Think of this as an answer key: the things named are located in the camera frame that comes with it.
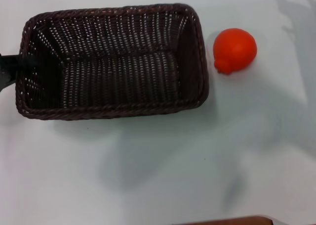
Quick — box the black woven rectangular basket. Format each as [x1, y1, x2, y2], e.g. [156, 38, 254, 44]
[15, 3, 210, 121]

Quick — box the orange round fruit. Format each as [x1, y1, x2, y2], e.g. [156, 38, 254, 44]
[213, 28, 258, 75]

